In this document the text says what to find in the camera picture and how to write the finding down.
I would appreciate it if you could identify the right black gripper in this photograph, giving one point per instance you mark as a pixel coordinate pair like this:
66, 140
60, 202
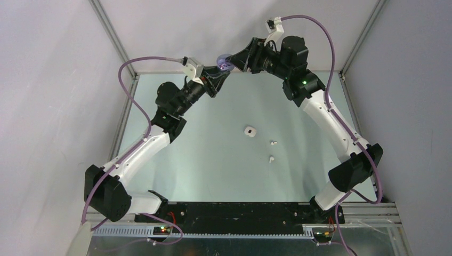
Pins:
250, 56

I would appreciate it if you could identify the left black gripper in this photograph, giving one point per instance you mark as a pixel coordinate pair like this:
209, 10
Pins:
213, 79

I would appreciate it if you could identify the purple earbud charging case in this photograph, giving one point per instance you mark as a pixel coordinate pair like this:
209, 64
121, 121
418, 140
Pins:
223, 63

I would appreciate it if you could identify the white earbud charging case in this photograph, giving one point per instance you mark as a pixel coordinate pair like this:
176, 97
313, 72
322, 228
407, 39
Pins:
250, 131

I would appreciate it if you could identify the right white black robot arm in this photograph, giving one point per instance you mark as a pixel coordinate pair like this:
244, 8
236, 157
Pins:
358, 158

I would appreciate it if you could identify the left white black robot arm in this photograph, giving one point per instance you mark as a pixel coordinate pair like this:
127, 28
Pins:
106, 187

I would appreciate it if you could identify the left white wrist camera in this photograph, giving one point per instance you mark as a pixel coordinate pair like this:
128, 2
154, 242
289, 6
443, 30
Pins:
192, 68

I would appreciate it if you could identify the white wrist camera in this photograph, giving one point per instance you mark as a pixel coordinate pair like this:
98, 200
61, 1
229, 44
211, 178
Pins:
275, 29
192, 68

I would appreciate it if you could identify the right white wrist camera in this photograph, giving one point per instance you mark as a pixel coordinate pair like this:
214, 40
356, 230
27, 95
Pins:
275, 29

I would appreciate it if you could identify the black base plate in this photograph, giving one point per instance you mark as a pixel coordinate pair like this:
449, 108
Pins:
246, 218

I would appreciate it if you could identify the aluminium frame rail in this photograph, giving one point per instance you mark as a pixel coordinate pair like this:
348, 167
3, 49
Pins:
368, 229

